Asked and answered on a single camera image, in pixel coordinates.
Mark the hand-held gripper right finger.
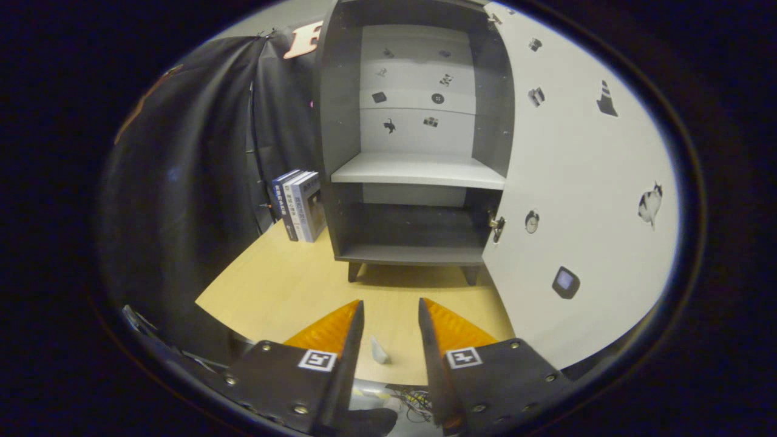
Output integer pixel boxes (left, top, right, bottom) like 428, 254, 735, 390
418, 297, 574, 436

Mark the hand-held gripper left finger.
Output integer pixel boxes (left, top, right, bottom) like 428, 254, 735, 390
222, 299, 366, 436

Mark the white cabinet door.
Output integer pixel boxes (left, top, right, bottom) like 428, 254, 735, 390
483, 3, 680, 371

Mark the dark rounded object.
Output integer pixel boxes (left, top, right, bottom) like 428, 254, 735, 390
331, 408, 398, 437

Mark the grey blue book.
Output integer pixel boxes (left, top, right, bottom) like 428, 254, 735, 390
291, 172, 329, 243

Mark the white book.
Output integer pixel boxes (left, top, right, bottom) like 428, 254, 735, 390
282, 171, 311, 242

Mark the dark blue book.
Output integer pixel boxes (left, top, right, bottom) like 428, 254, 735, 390
271, 169, 302, 242

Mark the black backdrop pole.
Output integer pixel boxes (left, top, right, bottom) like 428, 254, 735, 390
246, 79, 275, 234

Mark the bundle of cables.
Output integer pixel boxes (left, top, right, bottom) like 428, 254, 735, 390
385, 388, 435, 424

